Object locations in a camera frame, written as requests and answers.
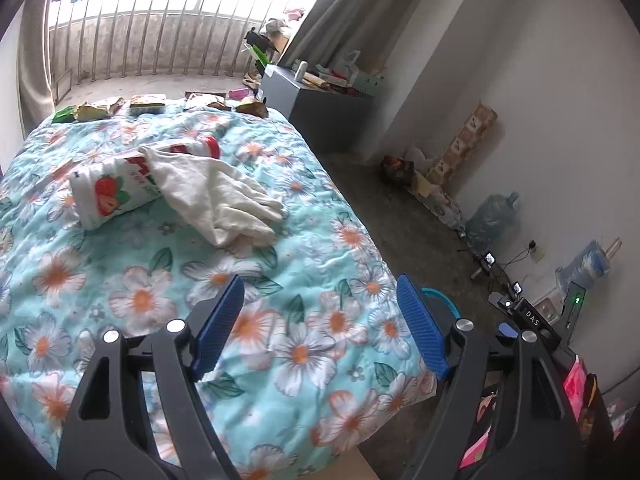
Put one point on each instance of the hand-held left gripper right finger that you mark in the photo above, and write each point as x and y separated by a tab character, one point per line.
422	327

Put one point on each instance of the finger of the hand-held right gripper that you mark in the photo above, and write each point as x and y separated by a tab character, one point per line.
508	330

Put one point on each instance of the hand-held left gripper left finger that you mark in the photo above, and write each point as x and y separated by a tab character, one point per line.
220	325

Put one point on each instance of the blue plastic basket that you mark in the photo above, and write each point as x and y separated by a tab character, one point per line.
442	302

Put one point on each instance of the small black screen device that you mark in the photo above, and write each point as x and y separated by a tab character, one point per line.
487	260
516	290

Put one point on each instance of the large water jug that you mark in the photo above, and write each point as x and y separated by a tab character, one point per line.
585	262
492	222

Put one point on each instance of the floral light blue blanket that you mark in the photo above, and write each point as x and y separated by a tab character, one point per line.
300	240

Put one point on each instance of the white cloth glove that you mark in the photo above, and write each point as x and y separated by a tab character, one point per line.
215	195

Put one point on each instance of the white strawberry print packet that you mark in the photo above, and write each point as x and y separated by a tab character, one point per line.
107	195

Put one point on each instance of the white plastic bag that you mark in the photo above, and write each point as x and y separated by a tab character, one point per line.
420	155

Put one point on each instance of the wooden patterned board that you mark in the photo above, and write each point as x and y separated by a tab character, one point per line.
465	140

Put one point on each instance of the brown snack wrapper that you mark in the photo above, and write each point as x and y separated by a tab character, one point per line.
252	109
205	101

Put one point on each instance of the pink box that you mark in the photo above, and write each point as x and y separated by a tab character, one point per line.
238	94

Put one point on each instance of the yellow green snack wrapper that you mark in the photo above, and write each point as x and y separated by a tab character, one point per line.
147	104

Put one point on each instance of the grey cabinet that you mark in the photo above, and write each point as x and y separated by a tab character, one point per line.
310	110

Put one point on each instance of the green box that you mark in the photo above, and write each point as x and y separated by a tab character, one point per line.
372	84

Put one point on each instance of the white bottle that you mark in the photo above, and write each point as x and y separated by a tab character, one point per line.
300	71

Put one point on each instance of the pile of cardboard boxes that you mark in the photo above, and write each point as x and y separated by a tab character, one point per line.
267	42

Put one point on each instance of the metal window railing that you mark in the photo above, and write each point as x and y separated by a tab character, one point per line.
175	35

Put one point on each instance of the beige curtain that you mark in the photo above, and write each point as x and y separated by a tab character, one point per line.
35	70
345	5

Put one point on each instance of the wall socket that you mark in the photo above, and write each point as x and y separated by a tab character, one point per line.
537	252

